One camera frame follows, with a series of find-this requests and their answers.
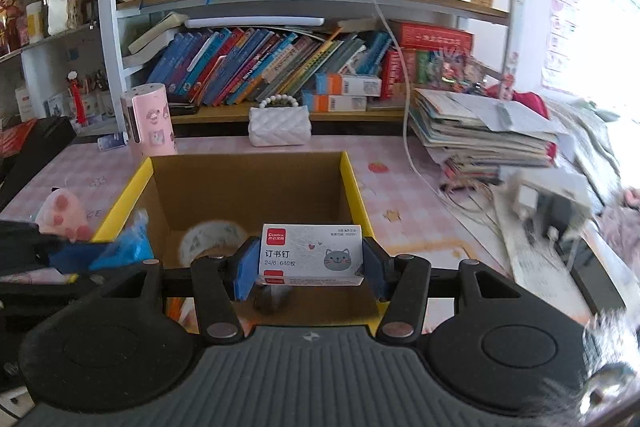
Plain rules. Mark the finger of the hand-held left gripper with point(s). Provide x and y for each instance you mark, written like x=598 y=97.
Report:
x=70 y=257

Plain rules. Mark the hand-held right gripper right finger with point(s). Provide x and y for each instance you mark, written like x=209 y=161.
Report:
x=374 y=269

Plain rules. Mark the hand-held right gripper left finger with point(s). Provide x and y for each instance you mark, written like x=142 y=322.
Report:
x=245 y=269

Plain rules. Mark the blue plastic bag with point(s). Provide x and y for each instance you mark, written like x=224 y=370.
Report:
x=125 y=244

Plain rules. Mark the yellow tape roll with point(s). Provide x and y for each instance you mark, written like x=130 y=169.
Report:
x=192 y=247

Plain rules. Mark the white staples box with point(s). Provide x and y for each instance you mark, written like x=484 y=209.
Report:
x=310 y=257

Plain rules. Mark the yellow cardboard box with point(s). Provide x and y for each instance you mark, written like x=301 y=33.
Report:
x=250 y=187

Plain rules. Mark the pink plush toy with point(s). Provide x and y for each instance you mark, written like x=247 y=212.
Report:
x=62 y=212

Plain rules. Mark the black bag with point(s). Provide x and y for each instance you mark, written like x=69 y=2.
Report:
x=35 y=157

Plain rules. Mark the small blue white tube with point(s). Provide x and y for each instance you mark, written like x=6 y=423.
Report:
x=114 y=142

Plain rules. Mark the white quilted purse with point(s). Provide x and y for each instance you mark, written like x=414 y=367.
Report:
x=279 y=124

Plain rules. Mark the pink cylindrical bottle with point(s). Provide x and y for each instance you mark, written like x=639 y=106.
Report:
x=150 y=122

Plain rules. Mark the red tassel ornament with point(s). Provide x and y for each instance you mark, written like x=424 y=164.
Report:
x=76 y=97

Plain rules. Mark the orange and white box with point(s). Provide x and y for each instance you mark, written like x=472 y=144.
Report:
x=335 y=103
x=350 y=85

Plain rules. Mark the stack of papers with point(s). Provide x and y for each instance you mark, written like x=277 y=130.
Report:
x=480 y=132

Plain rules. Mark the white power adapter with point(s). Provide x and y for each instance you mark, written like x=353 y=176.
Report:
x=550 y=197

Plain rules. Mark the row of leaning blue books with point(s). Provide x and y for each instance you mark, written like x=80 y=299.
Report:
x=250 y=67

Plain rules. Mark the colourful card boxes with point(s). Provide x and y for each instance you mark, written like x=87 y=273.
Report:
x=435 y=74

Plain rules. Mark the black flat device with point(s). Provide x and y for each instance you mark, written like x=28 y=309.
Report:
x=597 y=279

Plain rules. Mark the red plush item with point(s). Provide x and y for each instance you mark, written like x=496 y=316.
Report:
x=525 y=99

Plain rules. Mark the white cup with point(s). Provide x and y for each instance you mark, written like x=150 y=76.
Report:
x=35 y=23

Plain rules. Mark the red flat box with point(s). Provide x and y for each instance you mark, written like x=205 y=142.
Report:
x=432 y=38

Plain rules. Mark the grey tilted book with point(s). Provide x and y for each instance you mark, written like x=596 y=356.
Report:
x=157 y=33

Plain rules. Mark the white flat folder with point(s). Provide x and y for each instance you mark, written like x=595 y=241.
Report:
x=250 y=23

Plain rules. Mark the pale pink cloth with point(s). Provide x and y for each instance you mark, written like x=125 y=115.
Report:
x=625 y=217

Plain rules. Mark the pink wall poster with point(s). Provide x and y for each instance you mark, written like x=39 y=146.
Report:
x=575 y=17

